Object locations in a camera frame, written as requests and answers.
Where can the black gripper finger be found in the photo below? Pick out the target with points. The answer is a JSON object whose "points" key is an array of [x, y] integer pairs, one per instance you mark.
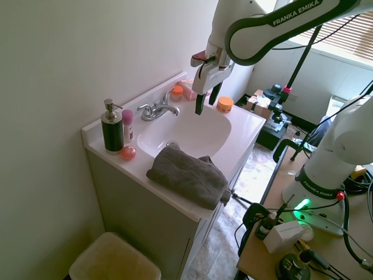
{"points": [[215, 94], [200, 105]]}

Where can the chrome faucet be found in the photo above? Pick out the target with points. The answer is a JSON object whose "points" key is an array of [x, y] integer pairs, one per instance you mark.
{"points": [[154, 112]]}

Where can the pink deodorant stick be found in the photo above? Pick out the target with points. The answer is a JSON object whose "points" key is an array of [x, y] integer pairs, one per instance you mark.
{"points": [[127, 125]]}

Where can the black camera stand pole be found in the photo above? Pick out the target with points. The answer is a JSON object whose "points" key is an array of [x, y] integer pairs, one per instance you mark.
{"points": [[303, 56]]}

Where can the black chrome soap dispenser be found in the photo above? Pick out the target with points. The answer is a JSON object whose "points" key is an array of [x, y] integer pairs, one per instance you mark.
{"points": [[112, 134]]}

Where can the white round puck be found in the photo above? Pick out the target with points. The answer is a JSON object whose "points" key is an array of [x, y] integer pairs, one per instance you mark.
{"points": [[307, 231]]}

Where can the pink stand clamp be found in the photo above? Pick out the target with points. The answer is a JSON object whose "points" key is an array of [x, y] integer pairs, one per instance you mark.
{"points": [[288, 89]]}

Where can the blue cloth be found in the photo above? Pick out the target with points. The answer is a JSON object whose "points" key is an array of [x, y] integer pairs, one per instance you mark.
{"points": [[317, 134]]}

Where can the small pink round object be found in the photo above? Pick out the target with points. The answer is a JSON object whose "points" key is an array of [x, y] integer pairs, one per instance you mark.
{"points": [[128, 153]]}

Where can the dark dropper bottle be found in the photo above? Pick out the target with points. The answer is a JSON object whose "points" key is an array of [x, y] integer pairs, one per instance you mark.
{"points": [[265, 229]]}

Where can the dark camera on stand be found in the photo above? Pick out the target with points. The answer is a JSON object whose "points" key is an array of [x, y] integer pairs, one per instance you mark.
{"points": [[272, 91]]}

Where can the wide orange jar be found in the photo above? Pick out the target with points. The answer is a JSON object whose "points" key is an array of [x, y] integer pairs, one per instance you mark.
{"points": [[225, 104]]}

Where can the black tripod leg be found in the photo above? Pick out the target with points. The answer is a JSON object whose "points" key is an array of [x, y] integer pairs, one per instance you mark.
{"points": [[242, 199]]}

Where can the black C-clamp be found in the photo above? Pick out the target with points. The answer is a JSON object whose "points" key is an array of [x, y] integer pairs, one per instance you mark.
{"points": [[279, 148]]}

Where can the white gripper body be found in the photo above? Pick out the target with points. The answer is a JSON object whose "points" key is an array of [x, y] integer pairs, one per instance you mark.
{"points": [[208, 78]]}

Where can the cardboard box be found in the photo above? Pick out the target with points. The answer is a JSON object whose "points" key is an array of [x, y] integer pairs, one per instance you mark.
{"points": [[259, 108]]}

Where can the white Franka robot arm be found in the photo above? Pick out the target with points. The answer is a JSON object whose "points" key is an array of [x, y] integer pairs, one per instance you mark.
{"points": [[291, 14]]}

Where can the red grey wrist camera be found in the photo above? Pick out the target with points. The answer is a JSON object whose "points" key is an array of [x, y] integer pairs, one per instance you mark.
{"points": [[198, 59]]}

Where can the black round stand base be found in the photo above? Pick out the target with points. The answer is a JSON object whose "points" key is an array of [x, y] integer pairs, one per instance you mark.
{"points": [[291, 266]]}

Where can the black table clamp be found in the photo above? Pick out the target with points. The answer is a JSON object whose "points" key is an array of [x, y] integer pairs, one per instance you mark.
{"points": [[253, 210]]}

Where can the grey towel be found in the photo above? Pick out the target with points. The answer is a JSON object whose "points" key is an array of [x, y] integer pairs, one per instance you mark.
{"points": [[186, 175]]}

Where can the white sink countertop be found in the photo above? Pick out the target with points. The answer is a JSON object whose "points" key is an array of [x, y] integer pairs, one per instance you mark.
{"points": [[189, 128]]}

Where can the small jar orange lid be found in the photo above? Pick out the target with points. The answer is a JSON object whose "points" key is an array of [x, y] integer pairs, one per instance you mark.
{"points": [[177, 93]]}

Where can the grey vanity cabinet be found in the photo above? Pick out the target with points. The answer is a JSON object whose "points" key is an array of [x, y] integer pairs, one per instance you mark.
{"points": [[140, 210]]}

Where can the window blinds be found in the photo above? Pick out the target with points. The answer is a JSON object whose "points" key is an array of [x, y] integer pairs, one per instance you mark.
{"points": [[349, 38]]}

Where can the small white box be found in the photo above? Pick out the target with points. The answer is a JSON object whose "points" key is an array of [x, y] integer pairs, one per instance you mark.
{"points": [[282, 236]]}

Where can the red knob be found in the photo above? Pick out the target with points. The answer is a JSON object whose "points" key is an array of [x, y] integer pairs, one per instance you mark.
{"points": [[339, 195]]}

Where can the black case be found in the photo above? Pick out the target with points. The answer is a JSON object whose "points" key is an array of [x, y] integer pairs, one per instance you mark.
{"points": [[272, 135]]}

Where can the trash bin with bag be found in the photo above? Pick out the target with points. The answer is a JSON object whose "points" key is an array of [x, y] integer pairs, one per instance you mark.
{"points": [[113, 259]]}

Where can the pink package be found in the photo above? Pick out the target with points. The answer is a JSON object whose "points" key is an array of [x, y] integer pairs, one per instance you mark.
{"points": [[186, 87]]}

